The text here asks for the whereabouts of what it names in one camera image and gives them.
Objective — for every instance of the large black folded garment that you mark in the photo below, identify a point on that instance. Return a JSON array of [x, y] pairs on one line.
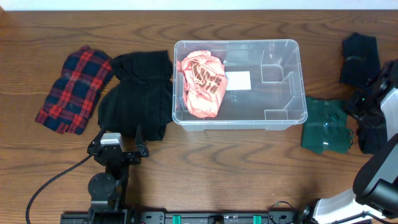
[[142, 98]]

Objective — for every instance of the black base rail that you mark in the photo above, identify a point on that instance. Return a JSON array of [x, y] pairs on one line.
[[183, 218]]

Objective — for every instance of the red navy plaid shirt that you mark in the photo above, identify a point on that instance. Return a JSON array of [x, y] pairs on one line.
[[72, 98]]

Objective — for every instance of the clear plastic storage bin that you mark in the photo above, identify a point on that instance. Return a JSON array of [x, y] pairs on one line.
[[276, 100]]

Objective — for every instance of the dark green garment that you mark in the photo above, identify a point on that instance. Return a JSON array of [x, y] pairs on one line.
[[325, 128]]

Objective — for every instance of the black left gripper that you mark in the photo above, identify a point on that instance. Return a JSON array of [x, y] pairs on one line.
[[131, 160]]

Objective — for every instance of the navy garment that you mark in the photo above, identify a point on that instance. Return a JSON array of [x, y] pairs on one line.
[[361, 64]]

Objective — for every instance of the black taped folded garment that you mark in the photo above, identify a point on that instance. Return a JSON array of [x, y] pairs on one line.
[[372, 133]]

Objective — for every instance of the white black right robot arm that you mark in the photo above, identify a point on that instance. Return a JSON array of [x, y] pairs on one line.
[[374, 191]]

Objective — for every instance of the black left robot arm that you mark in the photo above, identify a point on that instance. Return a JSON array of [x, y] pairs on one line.
[[108, 189]]

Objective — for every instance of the pink folded garment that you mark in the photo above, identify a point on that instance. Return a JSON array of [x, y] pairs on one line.
[[204, 83]]

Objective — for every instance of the white label in bin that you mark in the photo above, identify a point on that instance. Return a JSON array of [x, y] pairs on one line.
[[238, 80]]

